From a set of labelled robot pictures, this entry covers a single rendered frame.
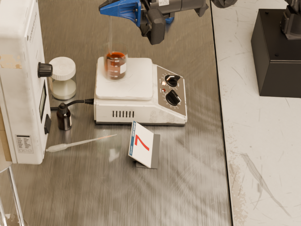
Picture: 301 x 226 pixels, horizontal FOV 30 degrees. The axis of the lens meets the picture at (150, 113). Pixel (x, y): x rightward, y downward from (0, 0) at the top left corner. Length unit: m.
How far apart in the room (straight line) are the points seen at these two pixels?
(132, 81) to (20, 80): 0.65
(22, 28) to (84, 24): 0.94
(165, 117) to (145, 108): 0.05
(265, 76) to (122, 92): 0.33
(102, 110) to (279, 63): 0.40
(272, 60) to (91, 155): 0.44
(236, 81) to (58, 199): 0.51
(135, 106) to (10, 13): 0.67
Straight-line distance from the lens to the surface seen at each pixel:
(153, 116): 1.19
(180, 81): 1.27
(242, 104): 1.30
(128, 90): 1.17
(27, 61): 0.54
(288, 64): 1.26
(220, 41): 1.44
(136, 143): 1.15
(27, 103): 0.58
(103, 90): 1.17
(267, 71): 1.27
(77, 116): 1.24
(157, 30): 1.03
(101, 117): 1.20
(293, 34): 1.32
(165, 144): 1.19
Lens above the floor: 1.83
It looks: 48 degrees down
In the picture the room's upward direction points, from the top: 5 degrees clockwise
